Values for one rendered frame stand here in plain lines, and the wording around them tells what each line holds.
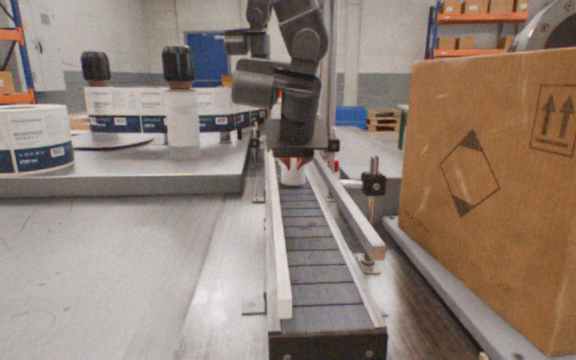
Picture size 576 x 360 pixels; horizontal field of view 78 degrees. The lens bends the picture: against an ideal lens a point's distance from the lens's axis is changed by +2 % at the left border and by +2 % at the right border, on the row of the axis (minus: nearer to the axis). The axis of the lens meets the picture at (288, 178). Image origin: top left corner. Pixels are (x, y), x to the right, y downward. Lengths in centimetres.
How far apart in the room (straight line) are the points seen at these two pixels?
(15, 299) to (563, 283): 59
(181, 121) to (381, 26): 795
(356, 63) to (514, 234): 827
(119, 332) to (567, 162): 46
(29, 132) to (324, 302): 80
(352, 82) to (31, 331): 835
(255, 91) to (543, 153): 35
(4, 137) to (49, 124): 9
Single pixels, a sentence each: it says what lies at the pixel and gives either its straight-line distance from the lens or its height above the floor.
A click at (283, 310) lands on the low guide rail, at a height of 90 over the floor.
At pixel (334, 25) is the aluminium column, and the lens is 114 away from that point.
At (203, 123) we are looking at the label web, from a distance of 123.
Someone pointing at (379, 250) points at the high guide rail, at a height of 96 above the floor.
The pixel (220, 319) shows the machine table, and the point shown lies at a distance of 45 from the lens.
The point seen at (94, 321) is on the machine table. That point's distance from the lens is 49.
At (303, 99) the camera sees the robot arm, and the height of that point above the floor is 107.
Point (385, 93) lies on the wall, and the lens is 874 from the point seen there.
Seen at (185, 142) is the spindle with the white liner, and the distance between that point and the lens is 101.
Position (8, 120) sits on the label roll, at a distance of 101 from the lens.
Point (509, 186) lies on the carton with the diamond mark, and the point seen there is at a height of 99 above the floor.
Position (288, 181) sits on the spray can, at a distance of 72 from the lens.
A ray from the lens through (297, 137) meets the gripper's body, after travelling 57.
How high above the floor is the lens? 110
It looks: 16 degrees down
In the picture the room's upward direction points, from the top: straight up
